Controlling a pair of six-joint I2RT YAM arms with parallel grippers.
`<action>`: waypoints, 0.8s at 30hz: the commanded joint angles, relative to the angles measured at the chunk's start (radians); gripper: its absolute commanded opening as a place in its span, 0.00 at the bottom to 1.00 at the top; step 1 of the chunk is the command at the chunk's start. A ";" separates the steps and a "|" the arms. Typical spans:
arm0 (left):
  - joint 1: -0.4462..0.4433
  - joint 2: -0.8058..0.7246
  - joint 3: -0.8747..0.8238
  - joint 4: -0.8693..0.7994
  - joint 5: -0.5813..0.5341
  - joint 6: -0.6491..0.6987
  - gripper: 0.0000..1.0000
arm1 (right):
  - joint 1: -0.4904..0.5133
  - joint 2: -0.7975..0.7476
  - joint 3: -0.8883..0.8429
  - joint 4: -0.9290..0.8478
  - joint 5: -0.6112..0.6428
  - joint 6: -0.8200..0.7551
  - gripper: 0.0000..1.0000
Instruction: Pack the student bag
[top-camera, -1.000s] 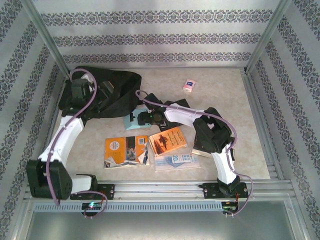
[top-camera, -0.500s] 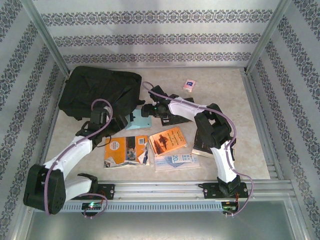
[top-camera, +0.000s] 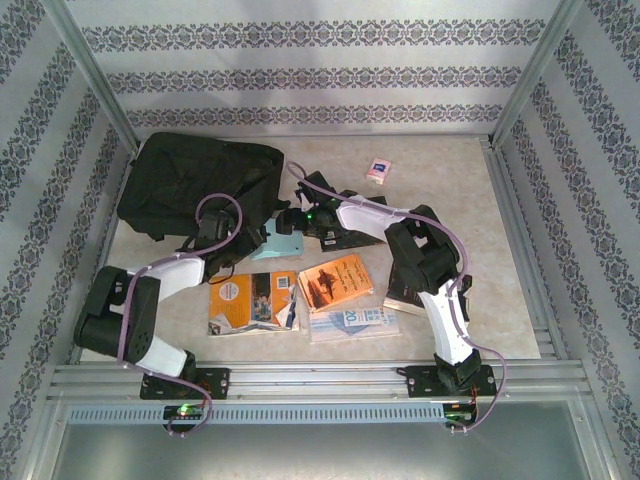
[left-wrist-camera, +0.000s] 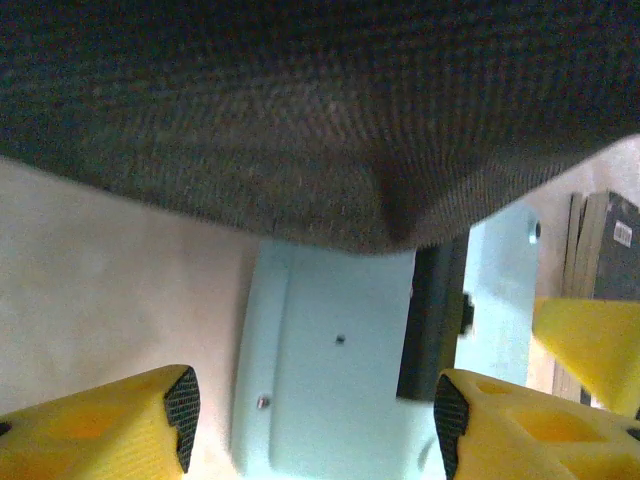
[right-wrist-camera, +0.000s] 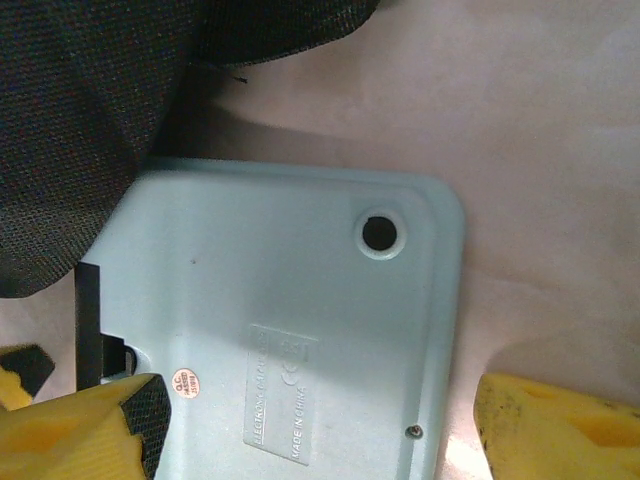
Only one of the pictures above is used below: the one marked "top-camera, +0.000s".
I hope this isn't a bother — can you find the light blue notebook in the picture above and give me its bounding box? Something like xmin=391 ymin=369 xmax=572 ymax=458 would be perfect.
xmin=249 ymin=219 xmax=305 ymax=262

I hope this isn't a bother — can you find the thin black book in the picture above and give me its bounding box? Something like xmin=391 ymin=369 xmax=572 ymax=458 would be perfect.
xmin=304 ymin=219 xmax=389 ymax=253

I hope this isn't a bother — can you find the black backpack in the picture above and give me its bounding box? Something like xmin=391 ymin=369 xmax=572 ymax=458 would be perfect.
xmin=117 ymin=131 xmax=291 ymax=279

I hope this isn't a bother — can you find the small orange book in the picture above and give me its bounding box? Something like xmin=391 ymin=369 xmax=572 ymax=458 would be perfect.
xmin=297 ymin=253 xmax=376 ymax=314

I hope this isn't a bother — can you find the orange geography magazine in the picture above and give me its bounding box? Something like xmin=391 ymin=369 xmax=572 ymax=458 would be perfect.
xmin=207 ymin=271 xmax=301 ymax=337

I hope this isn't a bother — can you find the pink tissue pack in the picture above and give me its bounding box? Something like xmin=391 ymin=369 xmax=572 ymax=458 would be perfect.
xmin=367 ymin=158 xmax=392 ymax=184

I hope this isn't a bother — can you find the thick black book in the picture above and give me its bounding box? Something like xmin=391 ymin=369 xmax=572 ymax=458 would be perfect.
xmin=383 ymin=259 xmax=441 ymax=317

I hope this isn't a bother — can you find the grey metal panel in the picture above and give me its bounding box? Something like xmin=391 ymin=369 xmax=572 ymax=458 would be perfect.
xmin=29 ymin=399 xmax=621 ymax=480

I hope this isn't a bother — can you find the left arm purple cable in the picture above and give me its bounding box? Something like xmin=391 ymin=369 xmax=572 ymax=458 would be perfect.
xmin=117 ymin=193 xmax=245 ymax=439

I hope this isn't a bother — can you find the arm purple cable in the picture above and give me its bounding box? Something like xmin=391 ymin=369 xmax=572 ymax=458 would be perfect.
xmin=117 ymin=193 xmax=245 ymax=439
xmin=287 ymin=160 xmax=509 ymax=434

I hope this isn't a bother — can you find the aluminium side rail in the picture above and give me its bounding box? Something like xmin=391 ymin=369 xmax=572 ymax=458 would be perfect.
xmin=69 ymin=142 xmax=140 ymax=366
xmin=479 ymin=138 xmax=571 ymax=361

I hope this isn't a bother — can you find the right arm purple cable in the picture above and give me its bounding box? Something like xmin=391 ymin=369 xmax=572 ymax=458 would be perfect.
xmin=287 ymin=160 xmax=509 ymax=434

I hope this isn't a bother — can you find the aluminium mounting rail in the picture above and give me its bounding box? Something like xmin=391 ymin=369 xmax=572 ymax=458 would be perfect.
xmin=47 ymin=362 xmax=586 ymax=404

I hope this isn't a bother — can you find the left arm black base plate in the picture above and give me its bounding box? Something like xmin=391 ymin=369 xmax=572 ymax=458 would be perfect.
xmin=139 ymin=367 xmax=231 ymax=401

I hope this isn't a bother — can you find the slotted grey cable duct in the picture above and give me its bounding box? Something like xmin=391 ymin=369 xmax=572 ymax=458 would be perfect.
xmin=67 ymin=402 xmax=474 ymax=425

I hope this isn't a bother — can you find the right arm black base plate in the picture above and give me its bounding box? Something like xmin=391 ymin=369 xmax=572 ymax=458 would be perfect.
xmin=404 ymin=363 xmax=499 ymax=400

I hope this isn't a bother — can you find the aluminium frame post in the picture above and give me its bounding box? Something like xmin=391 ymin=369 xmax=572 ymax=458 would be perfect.
xmin=488 ymin=0 xmax=586 ymax=149
xmin=42 ymin=0 xmax=140 ymax=149

